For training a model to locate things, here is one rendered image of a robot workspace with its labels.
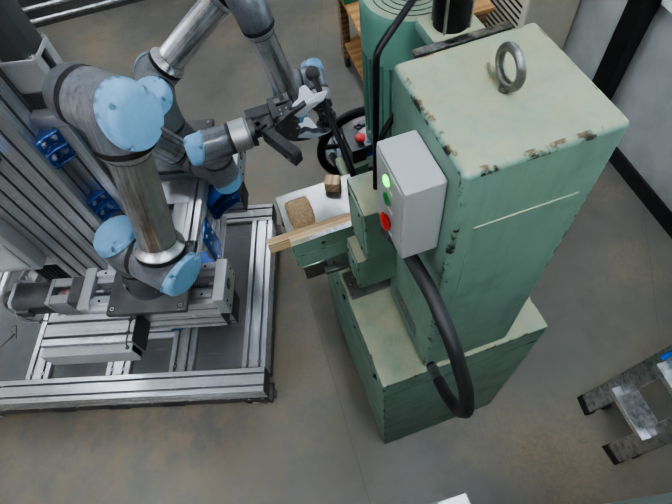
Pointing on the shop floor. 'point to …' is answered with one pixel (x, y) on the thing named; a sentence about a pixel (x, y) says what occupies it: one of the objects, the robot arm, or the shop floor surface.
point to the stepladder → (634, 406)
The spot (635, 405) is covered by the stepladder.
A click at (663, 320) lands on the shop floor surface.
